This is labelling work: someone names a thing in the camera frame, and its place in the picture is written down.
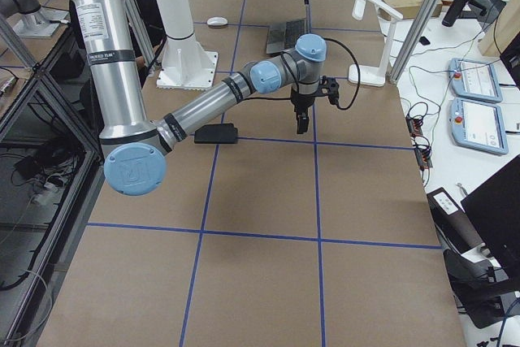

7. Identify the grey laptop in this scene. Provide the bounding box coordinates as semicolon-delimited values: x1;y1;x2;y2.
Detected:
266;19;307;55

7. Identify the black mouse pad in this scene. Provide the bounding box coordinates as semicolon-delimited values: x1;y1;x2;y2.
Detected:
194;123;238;144

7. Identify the white computer mouse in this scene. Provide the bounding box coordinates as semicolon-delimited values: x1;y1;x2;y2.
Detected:
206;16;228;28

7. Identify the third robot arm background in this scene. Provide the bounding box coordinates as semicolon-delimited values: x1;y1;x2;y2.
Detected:
1;0;69;38

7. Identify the white desk lamp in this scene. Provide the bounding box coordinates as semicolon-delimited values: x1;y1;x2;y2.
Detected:
348;0;404;88

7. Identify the black bottle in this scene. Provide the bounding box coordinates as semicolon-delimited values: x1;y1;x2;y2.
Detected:
442;0;470;27

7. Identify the lower teach pendant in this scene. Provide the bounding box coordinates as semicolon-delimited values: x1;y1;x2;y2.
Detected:
449;98;509;155

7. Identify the teach pendant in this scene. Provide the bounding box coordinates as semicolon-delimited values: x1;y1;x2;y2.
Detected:
448;58;503;103
449;98;509;155

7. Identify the upper teach pendant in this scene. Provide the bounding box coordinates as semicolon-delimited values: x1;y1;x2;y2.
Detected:
448;58;503;103

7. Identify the black monitor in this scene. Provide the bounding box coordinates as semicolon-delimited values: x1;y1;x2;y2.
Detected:
461;156;519;277

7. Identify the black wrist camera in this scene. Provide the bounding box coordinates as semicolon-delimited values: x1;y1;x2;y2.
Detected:
316;76;340;107

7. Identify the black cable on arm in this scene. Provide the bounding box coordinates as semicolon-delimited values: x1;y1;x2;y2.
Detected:
235;37;361;111

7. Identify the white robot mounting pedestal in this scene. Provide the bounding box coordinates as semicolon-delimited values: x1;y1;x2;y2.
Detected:
156;0;219;90

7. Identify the aluminium frame post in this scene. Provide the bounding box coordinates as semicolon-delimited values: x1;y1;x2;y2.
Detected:
388;0;438;85

